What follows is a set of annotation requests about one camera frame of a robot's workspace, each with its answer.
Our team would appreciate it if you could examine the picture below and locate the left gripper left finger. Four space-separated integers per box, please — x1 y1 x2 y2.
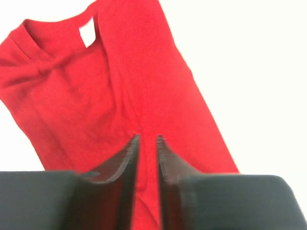
0 135 140 230

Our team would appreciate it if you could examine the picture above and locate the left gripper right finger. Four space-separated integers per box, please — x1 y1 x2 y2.
156 136 307 230

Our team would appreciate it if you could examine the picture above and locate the red t shirt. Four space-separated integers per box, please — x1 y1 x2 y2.
0 0 238 230

